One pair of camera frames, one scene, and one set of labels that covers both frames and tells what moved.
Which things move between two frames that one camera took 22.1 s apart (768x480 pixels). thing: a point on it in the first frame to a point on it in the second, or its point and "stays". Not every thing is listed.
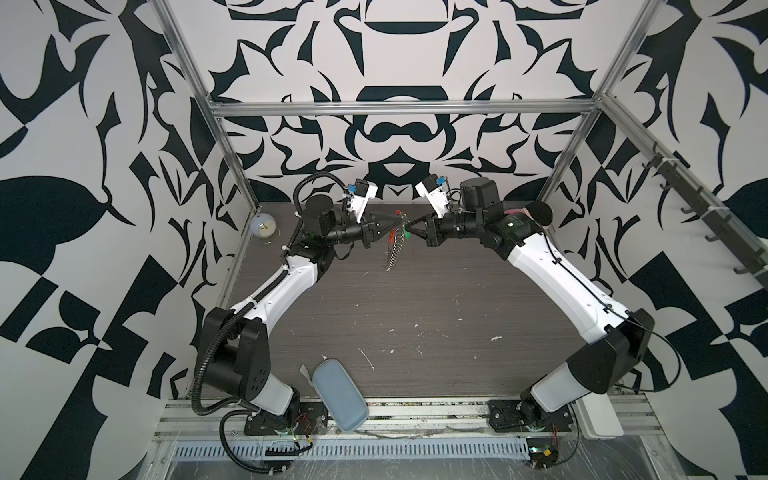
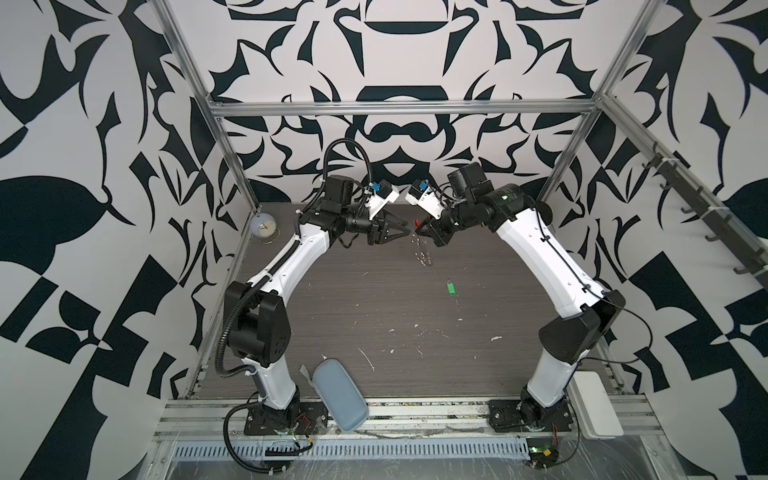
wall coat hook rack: x=705 y=210 stays
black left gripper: x=374 y=231 stays
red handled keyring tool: x=396 y=238 to x=421 y=255
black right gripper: x=434 y=233 stays
